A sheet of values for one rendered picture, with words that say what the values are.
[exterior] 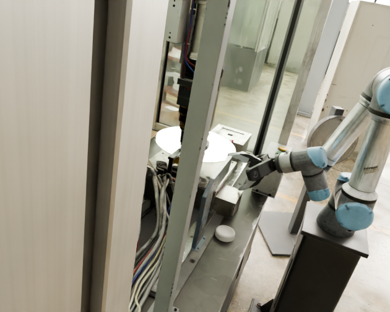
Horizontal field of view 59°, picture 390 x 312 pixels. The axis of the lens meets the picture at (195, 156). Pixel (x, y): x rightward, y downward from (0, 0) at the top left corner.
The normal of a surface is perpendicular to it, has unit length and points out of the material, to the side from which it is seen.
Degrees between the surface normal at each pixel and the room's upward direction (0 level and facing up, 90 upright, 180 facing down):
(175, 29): 90
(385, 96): 83
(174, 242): 90
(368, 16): 90
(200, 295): 0
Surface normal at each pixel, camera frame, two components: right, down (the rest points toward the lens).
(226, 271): 0.18, -0.89
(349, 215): -0.32, 0.48
